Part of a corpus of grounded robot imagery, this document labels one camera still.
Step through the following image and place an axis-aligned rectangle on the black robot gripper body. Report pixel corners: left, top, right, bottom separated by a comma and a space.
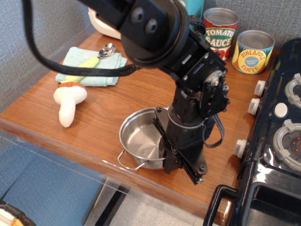
153, 106, 208, 185

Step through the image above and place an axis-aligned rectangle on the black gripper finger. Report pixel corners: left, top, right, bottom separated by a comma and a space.
158, 137, 169, 159
164, 152, 183, 174

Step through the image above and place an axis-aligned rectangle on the stainless steel pan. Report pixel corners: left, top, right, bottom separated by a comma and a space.
117, 107, 165, 170

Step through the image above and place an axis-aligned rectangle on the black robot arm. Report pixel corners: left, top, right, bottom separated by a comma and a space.
84, 0, 230, 184

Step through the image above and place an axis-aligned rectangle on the black toy stove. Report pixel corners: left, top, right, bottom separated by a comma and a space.
204, 38, 301, 226

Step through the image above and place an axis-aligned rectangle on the plush white mushroom toy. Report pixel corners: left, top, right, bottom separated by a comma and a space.
53, 82, 87, 128

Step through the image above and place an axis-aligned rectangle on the pineapple slices can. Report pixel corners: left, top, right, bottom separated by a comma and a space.
232, 30, 275, 75

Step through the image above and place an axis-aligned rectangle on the light blue folded cloth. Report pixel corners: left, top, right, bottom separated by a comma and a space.
63, 47, 127, 87

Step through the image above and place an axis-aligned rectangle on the tomato sauce can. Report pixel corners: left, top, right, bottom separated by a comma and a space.
203, 8, 239, 60

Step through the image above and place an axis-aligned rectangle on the teal toy microwave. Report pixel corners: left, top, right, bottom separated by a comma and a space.
88, 0, 204, 40

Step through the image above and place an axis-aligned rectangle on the orange object in corner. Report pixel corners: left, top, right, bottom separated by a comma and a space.
10, 218, 28, 226

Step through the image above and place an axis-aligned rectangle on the spoon with green handle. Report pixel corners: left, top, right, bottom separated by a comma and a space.
61, 43, 116, 83

